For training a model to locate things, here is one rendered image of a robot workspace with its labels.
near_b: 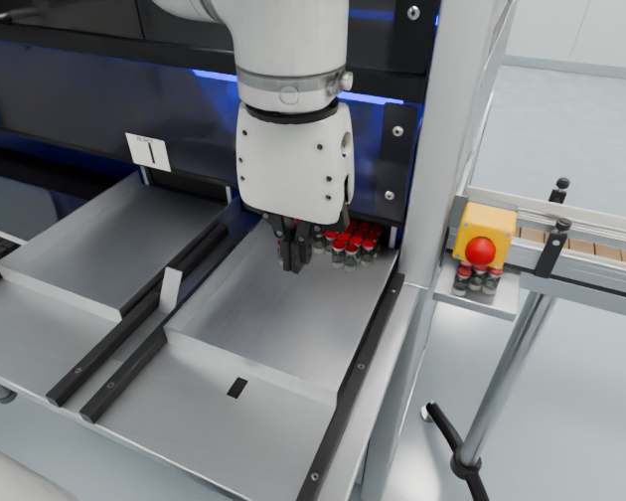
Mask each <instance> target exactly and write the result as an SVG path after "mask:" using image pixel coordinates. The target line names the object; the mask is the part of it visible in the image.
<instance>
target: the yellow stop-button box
mask: <svg viewBox="0 0 626 501"><path fill-rule="evenodd" d="M518 210H519V206H518V205H513V204H509V203H504V202H499V201H494V200H489V199H484V198H480V197H475V196H469V197H468V199H467V202H466V206H465V209H464V212H463V216H462V219H461V222H460V226H459V230H458V234H457V238H456V242H455V246H454V249H453V253H452V256H453V257H454V258H458V259H462V260H465V261H468V260H467V259H466V257H465V249H466V246H467V244H468V243H469V242H470V241H471V240H473V239H477V238H482V239H487V240H489V241H491V242H492V243H493V244H494V245H495V247H496V255H495V259H494V260H493V262H492V263H490V264H488V265H486V266H489V267H493V268H497V269H501V268H502V267H503V264H504V262H505V259H506V256H507V253H508V250H509V248H510V245H511V242H512V239H513V237H514V234H515V230H516V222H517V213H518Z"/></svg>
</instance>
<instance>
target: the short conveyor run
mask: <svg viewBox="0 0 626 501"><path fill-rule="evenodd" d="M555 184H556V185H557V187H558V189H552V190H551V193H550V195H549V198H548V200H547V201H543V200H538V199H533V198H528V197H523V196H518V195H513V194H508V193H503V192H498V191H493V190H488V189H483V188H478V187H473V186H468V185H467V188H466V192H465V195H461V196H466V197H469V196H475V197H480V198H484V199H489V200H494V201H499V202H504V203H509V204H513V205H518V206H519V210H518V213H517V222H516V230H515V234H514V237H513V239H512V242H511V245H510V248H509V250H508V253H507V256H506V259H505V262H504V264H503V267H506V268H510V269H514V270H518V271H520V272H521V273H522V274H521V283H520V288H523V289H526V290H530V291H534V292H538V293H542V294H546V295H549V296H553V297H557V298H561V299H565V300H568V301H572V302H576V303H580V304H584V305H588V306H591V307H595V308H599V309H603V310H607V311H610V312H614V313H618V314H622V315H626V217H621V216H616V215H611V214H607V213H602V212H597V211H592V210H587V209H582V208H577V207H572V206H568V205H563V202H564V199H565V197H566V194H567V193H566V191H562V190H563V189H567V188H568V187H569V184H570V181H569V179H567V178H564V177H561V178H558V179H557V181H556V183H555ZM458 230H459V229H455V228H451V227H448V230H447V234H446V238H445V242H444V246H443V250H442V256H441V261H440V265H439V267H442V264H443V261H444V257H445V254H446V253H451V254H452V253H453V249H454V246H455V242H456V238H457V234H458Z"/></svg>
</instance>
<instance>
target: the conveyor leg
mask: <svg viewBox="0 0 626 501"><path fill-rule="evenodd" d="M557 301H558V298H557V297H553V296H549V295H546V294H542V293H538V292H534V291H529V294H528V296H527V298H526V301H525V303H524V305H523V308H522V310H521V312H520V315H519V317H518V319H517V322H516V324H515V326H514V328H513V331H512V333H511V335H510V338H509V340H508V342H507V345H506V347H505V349H504V352H503V354H502V356H501V359H500V361H499V363H498V365H497V368H496V370H495V372H494V375H493V377H492V379H491V382H490V384H489V386H488V389H487V391H486V393H485V395H484V398H483V400H482V402H481V405H480V407H479V409H478V412H477V413H476V415H475V418H474V420H473V422H472V425H471V427H470V429H469V431H468V434H467V436H466V438H465V441H464V443H463V445H462V448H461V450H460V452H459V460H460V462H461V463H462V464H463V465H465V466H467V467H473V466H475V465H476V463H477V461H478V459H479V457H480V455H481V453H482V451H483V449H484V447H485V445H486V443H487V441H488V439H489V437H490V435H491V433H492V431H493V429H494V427H495V425H496V423H497V421H498V419H499V417H500V415H501V413H502V411H503V409H504V407H505V405H506V403H507V401H508V399H509V397H510V395H511V393H512V391H513V389H514V387H515V385H516V383H517V381H518V379H519V378H520V376H521V374H522V372H523V370H524V368H525V366H526V364H527V362H528V360H529V358H530V356H531V354H532V352H533V350H534V348H535V346H536V344H537V342H538V340H539V338H540V336H541V334H542V332H543V330H544V328H545V326H546V324H547V322H548V319H549V317H550V315H551V313H552V311H553V309H554V307H555V305H556V303H557Z"/></svg>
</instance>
